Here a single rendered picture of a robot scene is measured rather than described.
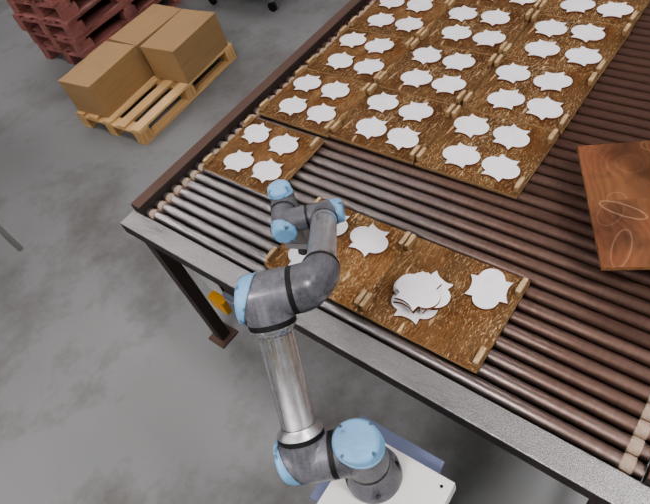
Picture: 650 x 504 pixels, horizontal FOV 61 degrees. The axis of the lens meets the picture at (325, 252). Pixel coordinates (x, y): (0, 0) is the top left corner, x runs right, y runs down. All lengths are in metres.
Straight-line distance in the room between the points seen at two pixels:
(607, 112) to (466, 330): 1.08
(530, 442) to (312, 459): 0.57
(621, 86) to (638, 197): 0.72
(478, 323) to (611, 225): 0.48
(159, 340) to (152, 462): 0.67
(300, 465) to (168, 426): 1.61
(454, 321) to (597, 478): 0.54
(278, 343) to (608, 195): 1.13
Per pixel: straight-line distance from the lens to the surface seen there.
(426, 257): 1.87
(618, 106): 2.42
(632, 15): 2.85
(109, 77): 4.73
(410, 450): 1.64
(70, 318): 3.66
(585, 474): 1.60
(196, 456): 2.83
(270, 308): 1.27
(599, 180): 1.96
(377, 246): 1.91
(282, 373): 1.33
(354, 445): 1.38
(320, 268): 1.28
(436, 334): 1.71
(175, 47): 4.59
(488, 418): 1.62
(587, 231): 1.98
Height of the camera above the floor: 2.42
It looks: 50 degrees down
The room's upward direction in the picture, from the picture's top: 20 degrees counter-clockwise
